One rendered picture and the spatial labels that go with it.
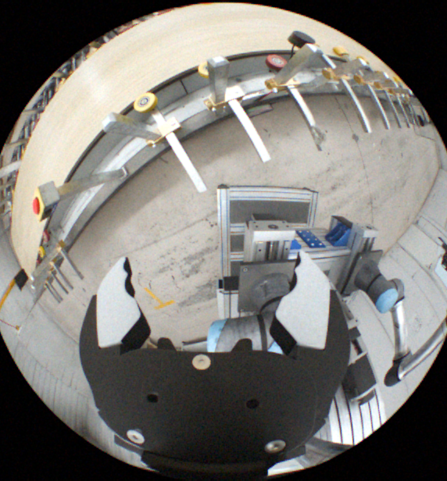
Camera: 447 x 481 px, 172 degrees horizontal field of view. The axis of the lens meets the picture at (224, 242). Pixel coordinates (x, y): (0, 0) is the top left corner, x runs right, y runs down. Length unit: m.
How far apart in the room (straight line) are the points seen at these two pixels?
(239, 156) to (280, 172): 0.38
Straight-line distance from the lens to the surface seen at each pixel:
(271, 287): 0.49
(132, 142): 0.93
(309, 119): 0.69
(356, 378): 0.59
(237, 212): 1.29
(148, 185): 1.57
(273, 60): 0.72
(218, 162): 1.43
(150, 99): 0.62
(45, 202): 0.46
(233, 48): 0.73
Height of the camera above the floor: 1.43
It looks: 62 degrees down
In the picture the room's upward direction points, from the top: 175 degrees clockwise
